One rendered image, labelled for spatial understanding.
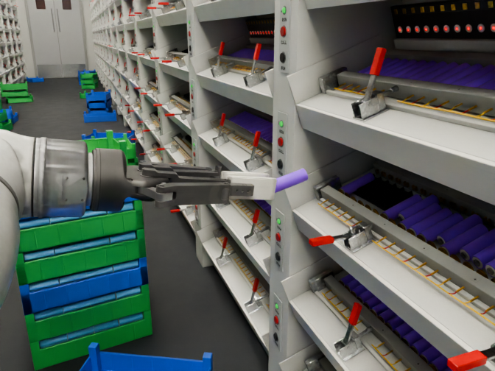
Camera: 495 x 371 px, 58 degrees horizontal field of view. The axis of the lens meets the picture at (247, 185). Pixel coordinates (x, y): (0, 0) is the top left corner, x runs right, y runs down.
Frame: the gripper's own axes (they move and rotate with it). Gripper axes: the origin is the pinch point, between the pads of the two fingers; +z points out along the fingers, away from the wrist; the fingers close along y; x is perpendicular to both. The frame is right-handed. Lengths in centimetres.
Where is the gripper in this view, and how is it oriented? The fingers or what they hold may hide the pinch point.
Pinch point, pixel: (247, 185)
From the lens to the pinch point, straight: 60.5
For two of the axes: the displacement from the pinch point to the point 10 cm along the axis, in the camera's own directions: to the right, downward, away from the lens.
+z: 9.2, 0.3, 4.0
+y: 3.7, 2.9, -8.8
